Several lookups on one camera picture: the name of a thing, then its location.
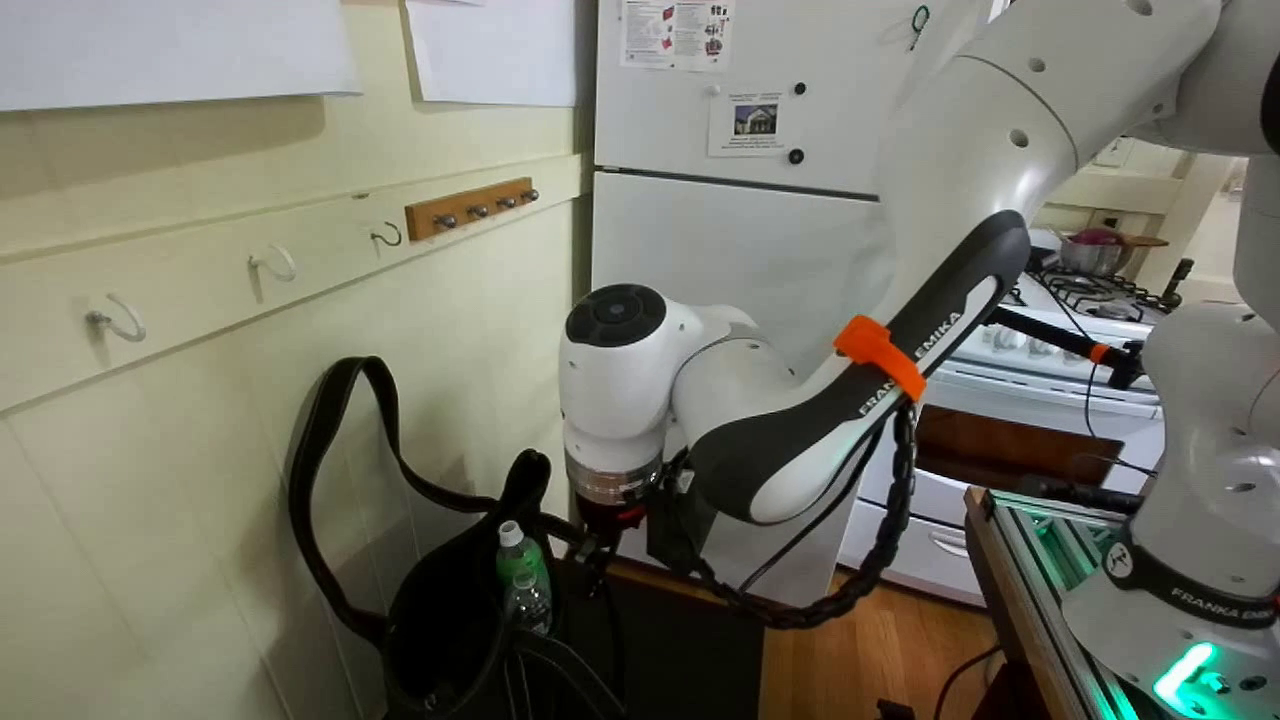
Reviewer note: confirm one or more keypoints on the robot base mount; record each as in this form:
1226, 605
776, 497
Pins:
1095, 649

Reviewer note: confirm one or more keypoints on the green plastic bottle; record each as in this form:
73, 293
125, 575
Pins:
526, 577

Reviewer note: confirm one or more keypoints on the white refrigerator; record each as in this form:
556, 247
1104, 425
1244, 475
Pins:
739, 159

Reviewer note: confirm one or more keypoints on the white paper sheet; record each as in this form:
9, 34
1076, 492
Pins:
113, 54
494, 49

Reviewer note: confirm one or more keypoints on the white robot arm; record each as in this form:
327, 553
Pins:
998, 119

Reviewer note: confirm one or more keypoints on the black side table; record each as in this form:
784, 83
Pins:
666, 654

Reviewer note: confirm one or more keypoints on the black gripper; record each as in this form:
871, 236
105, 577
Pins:
654, 502

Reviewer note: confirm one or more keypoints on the white kitchen stove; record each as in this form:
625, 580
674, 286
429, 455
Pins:
1051, 392

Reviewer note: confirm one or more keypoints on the black tote bag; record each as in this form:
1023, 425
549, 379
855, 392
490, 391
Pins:
453, 637

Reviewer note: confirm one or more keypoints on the wooden peg rack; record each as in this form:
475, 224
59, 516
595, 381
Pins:
444, 212

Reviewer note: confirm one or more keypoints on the white wall hook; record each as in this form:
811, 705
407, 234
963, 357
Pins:
272, 262
386, 234
117, 317

